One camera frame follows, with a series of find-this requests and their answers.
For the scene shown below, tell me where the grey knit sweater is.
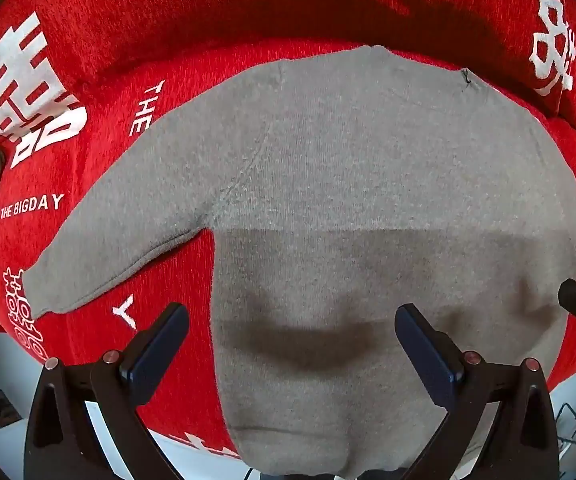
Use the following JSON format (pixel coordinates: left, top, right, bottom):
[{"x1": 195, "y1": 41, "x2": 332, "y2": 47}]
[{"x1": 22, "y1": 45, "x2": 576, "y2": 476}]

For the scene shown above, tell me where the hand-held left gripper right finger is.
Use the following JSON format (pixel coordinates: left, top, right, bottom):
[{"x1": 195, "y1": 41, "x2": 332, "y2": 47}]
[{"x1": 394, "y1": 302, "x2": 561, "y2": 480}]

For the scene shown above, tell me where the red printed blanket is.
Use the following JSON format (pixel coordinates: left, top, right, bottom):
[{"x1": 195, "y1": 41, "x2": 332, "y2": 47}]
[{"x1": 0, "y1": 0, "x2": 576, "y2": 461}]

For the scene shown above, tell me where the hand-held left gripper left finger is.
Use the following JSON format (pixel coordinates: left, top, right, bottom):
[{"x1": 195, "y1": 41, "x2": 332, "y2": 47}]
[{"x1": 25, "y1": 302, "x2": 191, "y2": 480}]

